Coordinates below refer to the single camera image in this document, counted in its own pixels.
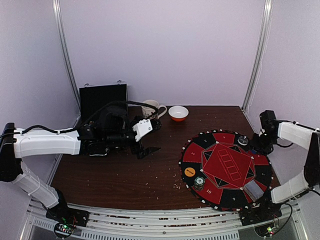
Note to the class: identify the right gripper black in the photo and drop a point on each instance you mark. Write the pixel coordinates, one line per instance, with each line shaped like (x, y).
(256, 144)

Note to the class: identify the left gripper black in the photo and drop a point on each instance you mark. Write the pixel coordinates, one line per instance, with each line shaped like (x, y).
(147, 151)

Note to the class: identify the black dealer button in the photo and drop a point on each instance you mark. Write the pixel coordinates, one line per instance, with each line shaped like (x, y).
(243, 140)

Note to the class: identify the orange big blind button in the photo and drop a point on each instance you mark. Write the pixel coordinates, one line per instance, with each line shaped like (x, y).
(189, 172)

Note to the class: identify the stack of poker chips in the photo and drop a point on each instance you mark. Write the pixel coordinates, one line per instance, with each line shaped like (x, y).
(199, 183)

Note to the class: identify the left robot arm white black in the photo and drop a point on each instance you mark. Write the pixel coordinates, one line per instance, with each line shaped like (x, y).
(38, 140)

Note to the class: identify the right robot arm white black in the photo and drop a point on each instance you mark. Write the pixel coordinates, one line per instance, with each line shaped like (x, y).
(294, 149)

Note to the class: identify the white floral ceramic mug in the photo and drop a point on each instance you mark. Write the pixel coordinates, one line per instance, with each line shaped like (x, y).
(153, 110)

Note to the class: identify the deck of playing cards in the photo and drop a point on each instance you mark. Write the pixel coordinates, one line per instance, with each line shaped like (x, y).
(253, 190)

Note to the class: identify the orange white ceramic bowl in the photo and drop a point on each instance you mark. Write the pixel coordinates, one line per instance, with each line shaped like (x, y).
(178, 113)

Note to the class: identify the red black poker mat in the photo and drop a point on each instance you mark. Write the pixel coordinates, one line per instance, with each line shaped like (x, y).
(226, 166)

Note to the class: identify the black poker chip case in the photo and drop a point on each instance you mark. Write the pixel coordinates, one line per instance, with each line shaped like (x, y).
(96, 98)

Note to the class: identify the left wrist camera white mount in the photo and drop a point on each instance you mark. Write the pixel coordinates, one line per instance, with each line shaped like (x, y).
(142, 128)

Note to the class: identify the aluminium front rail base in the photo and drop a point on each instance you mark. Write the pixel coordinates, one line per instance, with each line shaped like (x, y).
(187, 224)

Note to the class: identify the right aluminium frame post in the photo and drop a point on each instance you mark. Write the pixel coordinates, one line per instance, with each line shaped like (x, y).
(261, 46)

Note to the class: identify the aluminium frame post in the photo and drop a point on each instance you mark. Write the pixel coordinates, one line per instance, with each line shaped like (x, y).
(65, 52)
(261, 46)

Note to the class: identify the left aluminium frame post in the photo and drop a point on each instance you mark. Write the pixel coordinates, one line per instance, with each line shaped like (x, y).
(65, 52)

